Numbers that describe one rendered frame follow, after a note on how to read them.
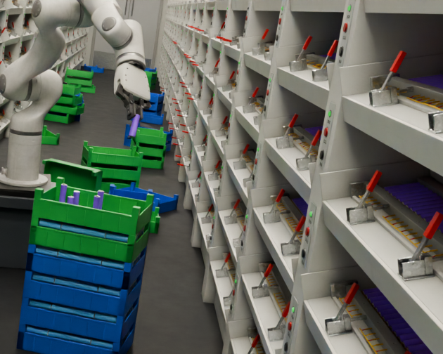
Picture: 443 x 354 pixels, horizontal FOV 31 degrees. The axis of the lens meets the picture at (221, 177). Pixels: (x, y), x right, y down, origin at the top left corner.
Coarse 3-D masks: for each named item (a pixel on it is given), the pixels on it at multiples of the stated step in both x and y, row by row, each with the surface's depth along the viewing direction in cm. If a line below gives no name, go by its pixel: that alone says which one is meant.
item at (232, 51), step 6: (240, 30) 343; (228, 36) 343; (234, 36) 344; (240, 36) 342; (228, 42) 344; (240, 42) 284; (228, 48) 328; (234, 48) 304; (240, 48) 285; (228, 54) 332; (234, 54) 307
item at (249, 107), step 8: (256, 88) 260; (264, 88) 279; (240, 96) 279; (248, 96) 279; (256, 96) 278; (264, 96) 279; (240, 104) 279; (248, 104) 261; (256, 104) 271; (240, 112) 264; (248, 112) 261; (256, 112) 259; (240, 120) 266; (248, 120) 245; (256, 120) 235; (248, 128) 246; (256, 128) 229; (256, 136) 229
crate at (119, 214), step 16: (48, 192) 233; (80, 192) 241; (96, 192) 240; (48, 208) 222; (64, 208) 222; (80, 208) 221; (112, 208) 241; (128, 208) 240; (144, 208) 239; (80, 224) 222; (96, 224) 221; (112, 224) 221; (128, 224) 220; (144, 224) 231
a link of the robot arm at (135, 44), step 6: (132, 24) 233; (138, 24) 234; (132, 30) 230; (138, 30) 233; (132, 36) 228; (138, 36) 231; (132, 42) 228; (138, 42) 230; (114, 48) 229; (120, 48) 228; (126, 48) 228; (132, 48) 228; (138, 48) 229; (120, 54) 228
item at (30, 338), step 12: (24, 324) 229; (132, 324) 244; (24, 336) 230; (36, 336) 230; (48, 336) 229; (132, 336) 245; (24, 348) 231; (36, 348) 230; (48, 348) 230; (60, 348) 229; (72, 348) 229; (84, 348) 228; (96, 348) 228; (120, 348) 229
